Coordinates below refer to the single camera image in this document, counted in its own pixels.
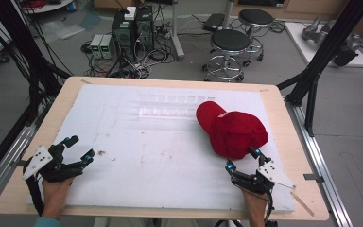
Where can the aluminium rail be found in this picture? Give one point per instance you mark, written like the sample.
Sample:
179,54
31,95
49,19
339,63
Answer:
6,157
321,164

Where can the white foam board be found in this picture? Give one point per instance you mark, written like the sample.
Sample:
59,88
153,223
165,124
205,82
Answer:
157,157

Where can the white table leg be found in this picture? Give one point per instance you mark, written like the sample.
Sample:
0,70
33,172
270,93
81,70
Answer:
176,34

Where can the white box on computer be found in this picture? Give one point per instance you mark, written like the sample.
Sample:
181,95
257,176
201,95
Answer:
130,13

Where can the black flat case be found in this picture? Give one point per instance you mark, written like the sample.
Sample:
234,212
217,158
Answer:
213,22

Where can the red baseball cap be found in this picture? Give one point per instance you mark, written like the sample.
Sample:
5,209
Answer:
233,132

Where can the small black clip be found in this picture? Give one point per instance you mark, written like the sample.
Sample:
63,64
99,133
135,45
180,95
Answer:
313,178

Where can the thin wooden stick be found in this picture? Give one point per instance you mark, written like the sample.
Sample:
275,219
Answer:
302,203

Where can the person's right hand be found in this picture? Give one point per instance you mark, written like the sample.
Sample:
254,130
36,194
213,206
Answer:
254,209

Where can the black computer tower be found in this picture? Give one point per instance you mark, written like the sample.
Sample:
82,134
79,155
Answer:
124,38
145,30

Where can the black metal frame post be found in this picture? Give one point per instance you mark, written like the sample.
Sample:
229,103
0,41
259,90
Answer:
326,47

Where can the white floor board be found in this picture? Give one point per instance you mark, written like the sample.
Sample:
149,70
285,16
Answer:
299,41

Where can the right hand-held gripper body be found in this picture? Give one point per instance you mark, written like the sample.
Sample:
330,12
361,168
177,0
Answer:
272,175

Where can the clear plastic tray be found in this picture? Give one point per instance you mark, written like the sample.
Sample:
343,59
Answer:
173,108

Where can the grey power supply unit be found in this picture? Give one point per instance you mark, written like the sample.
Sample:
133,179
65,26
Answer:
107,46
96,45

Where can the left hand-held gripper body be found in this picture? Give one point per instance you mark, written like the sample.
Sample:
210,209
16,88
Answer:
37,159

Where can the black round stool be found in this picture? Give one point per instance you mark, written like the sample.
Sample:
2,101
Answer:
255,22
228,47

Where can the round white table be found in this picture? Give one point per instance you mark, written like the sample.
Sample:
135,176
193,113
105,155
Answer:
48,6

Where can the person's left hand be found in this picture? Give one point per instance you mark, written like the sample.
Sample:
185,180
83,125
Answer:
56,195

